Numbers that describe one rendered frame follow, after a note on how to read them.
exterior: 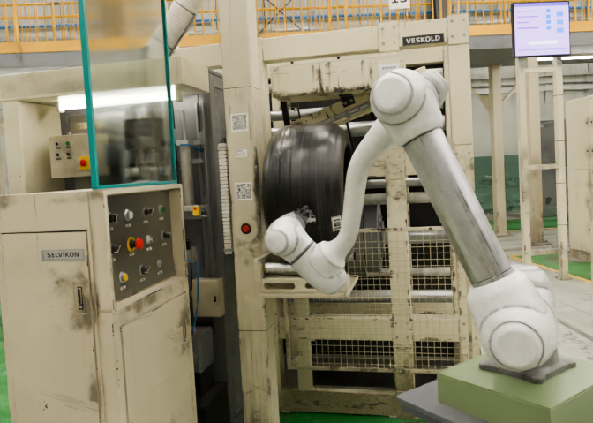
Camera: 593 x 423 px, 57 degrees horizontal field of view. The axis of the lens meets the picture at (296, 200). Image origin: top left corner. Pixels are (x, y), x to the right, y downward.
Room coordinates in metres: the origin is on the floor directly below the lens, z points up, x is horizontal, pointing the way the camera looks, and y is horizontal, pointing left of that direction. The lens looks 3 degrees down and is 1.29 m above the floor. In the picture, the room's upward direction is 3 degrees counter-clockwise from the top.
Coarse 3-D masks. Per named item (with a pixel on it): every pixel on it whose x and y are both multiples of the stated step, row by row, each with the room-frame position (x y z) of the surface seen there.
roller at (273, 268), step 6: (270, 264) 2.21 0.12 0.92; (276, 264) 2.20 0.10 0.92; (282, 264) 2.19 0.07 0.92; (288, 264) 2.19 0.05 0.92; (348, 264) 2.16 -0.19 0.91; (264, 270) 2.20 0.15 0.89; (270, 270) 2.20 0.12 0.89; (276, 270) 2.19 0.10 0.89; (282, 270) 2.19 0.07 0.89; (288, 270) 2.18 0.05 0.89; (294, 270) 2.18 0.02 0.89; (348, 270) 2.15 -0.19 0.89
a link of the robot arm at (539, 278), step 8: (520, 264) 1.46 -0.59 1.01; (528, 264) 1.44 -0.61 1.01; (528, 272) 1.36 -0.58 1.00; (536, 272) 1.37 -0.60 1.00; (536, 280) 1.35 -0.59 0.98; (544, 280) 1.36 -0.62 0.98; (544, 288) 1.35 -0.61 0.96; (552, 288) 1.38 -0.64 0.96; (544, 296) 1.32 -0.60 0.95; (552, 296) 1.36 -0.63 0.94; (552, 304) 1.33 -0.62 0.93; (552, 312) 1.30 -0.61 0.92
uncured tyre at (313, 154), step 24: (288, 144) 2.12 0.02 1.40; (312, 144) 2.09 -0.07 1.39; (336, 144) 2.11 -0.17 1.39; (264, 168) 2.12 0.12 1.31; (288, 168) 2.06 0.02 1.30; (312, 168) 2.03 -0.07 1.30; (336, 168) 2.05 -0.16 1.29; (264, 192) 2.09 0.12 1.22; (288, 192) 2.04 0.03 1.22; (312, 192) 2.01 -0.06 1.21; (336, 192) 2.03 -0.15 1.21; (264, 216) 2.11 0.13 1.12
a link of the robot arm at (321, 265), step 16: (368, 144) 1.52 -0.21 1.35; (384, 144) 1.50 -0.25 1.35; (352, 160) 1.56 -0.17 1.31; (368, 160) 1.53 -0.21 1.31; (352, 176) 1.56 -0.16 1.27; (352, 192) 1.56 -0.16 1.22; (352, 208) 1.58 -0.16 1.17; (352, 224) 1.59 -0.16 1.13; (336, 240) 1.62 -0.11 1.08; (352, 240) 1.60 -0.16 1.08; (304, 256) 1.62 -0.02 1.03; (320, 256) 1.61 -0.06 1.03; (336, 256) 1.61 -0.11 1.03; (304, 272) 1.63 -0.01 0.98; (320, 272) 1.61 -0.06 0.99; (336, 272) 1.62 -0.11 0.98; (320, 288) 1.63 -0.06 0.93; (336, 288) 1.63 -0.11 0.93
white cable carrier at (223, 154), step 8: (224, 144) 2.33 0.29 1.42; (224, 152) 2.33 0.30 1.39; (224, 160) 2.33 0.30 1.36; (224, 168) 2.33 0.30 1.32; (224, 176) 2.33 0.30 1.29; (224, 184) 2.35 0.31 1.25; (224, 192) 2.33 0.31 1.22; (224, 200) 2.33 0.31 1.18; (224, 208) 2.33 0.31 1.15; (224, 216) 2.33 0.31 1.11; (224, 224) 2.33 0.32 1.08; (224, 232) 2.34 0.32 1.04; (224, 240) 2.33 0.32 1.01; (232, 240) 2.34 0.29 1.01; (224, 248) 2.33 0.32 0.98; (232, 248) 2.34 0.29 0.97
